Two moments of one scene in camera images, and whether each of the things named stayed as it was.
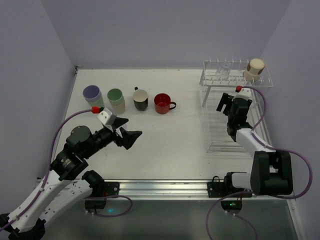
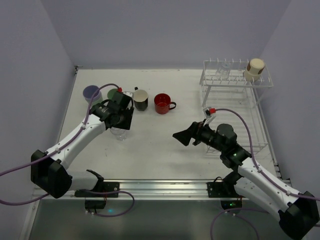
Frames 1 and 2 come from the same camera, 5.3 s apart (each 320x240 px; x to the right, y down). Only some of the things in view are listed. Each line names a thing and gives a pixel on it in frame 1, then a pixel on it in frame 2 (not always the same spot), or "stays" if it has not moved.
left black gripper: (117, 136) to (127, 119)
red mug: (162, 102) stays
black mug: (140, 98) stays
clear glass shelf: (223, 70) stays
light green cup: (98, 103) stays
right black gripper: (231, 107) to (197, 133)
